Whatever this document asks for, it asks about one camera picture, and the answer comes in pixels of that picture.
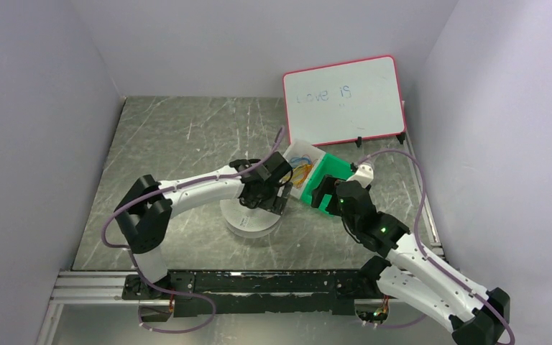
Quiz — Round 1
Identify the green plastic bin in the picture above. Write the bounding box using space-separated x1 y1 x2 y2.
300 153 354 216

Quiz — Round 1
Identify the colourful wire bundle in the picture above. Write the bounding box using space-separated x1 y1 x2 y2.
289 155 318 188

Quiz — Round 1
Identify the white filament spool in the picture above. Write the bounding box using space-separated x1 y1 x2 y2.
219 199 282 239

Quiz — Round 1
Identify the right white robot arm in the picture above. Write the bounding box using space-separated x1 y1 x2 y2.
311 175 510 344

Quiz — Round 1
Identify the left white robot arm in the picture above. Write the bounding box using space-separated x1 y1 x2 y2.
114 152 293 286

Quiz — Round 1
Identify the red framed whiteboard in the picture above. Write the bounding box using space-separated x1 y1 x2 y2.
282 55 407 146

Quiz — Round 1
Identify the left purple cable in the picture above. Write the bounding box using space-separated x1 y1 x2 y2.
101 126 288 296

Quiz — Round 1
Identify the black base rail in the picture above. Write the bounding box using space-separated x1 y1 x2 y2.
121 270 383 322

